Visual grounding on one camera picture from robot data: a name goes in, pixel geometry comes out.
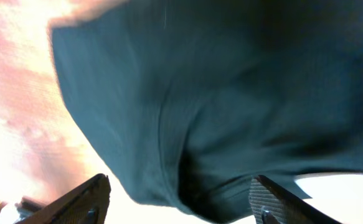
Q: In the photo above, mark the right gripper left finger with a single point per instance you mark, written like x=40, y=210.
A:
x=87, y=203

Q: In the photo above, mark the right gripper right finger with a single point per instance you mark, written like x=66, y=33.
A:
x=272, y=204

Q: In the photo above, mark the black t-shirt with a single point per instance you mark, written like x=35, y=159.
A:
x=186, y=101

